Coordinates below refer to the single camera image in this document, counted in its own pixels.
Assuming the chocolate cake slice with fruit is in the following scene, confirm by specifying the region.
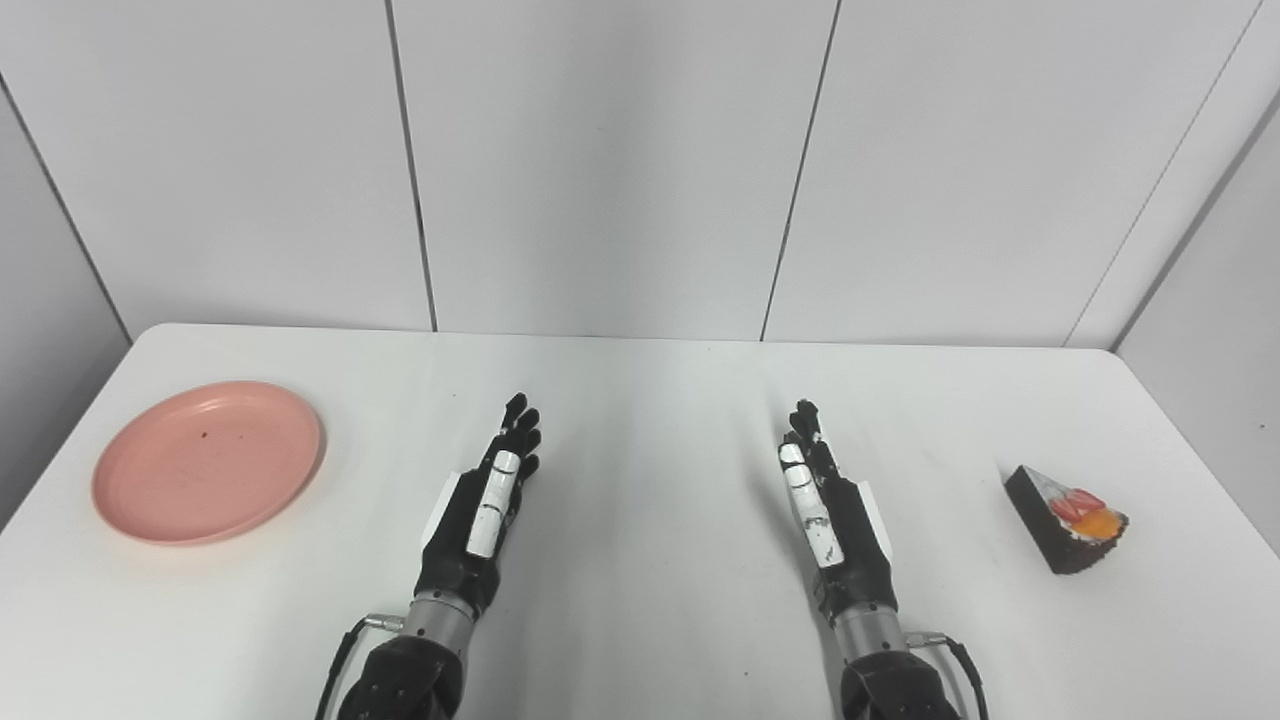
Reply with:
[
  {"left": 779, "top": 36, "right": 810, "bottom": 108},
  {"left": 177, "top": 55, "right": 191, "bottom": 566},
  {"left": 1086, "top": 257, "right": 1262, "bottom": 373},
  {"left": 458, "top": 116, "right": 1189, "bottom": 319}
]
[{"left": 1004, "top": 464, "right": 1131, "bottom": 576}]

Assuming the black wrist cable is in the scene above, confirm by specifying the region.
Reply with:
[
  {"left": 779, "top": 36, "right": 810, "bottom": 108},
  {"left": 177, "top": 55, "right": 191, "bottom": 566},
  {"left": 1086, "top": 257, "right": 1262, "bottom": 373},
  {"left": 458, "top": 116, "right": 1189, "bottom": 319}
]
[
  {"left": 314, "top": 614, "right": 405, "bottom": 720},
  {"left": 904, "top": 630, "right": 991, "bottom": 720}
]

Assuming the pink round plate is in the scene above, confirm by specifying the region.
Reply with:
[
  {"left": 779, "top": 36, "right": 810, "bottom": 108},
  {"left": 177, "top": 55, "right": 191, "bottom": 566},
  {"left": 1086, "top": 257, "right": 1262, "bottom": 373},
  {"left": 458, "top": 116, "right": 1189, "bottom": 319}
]
[{"left": 91, "top": 380, "right": 326, "bottom": 547}]

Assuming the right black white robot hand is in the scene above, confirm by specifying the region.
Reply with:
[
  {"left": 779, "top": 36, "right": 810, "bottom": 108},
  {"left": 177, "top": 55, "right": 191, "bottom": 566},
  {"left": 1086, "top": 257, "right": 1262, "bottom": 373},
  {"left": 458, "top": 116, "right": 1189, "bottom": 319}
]
[{"left": 778, "top": 399, "right": 898, "bottom": 625}]

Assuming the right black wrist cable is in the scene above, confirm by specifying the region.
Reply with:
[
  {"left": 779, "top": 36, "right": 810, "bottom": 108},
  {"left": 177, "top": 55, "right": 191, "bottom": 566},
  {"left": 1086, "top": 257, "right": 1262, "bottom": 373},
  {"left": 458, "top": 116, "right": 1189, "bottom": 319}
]
[{"left": 904, "top": 630, "right": 991, "bottom": 720}]

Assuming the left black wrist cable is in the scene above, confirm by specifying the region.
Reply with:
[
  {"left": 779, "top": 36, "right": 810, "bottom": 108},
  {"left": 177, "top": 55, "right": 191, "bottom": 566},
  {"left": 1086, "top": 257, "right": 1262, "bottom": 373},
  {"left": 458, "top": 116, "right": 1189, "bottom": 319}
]
[{"left": 314, "top": 614, "right": 405, "bottom": 720}]

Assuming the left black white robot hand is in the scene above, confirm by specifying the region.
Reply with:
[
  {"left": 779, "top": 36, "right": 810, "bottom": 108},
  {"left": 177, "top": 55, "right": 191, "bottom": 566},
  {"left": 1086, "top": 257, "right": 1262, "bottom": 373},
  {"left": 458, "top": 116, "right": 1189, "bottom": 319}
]
[{"left": 414, "top": 393, "right": 543, "bottom": 620}]

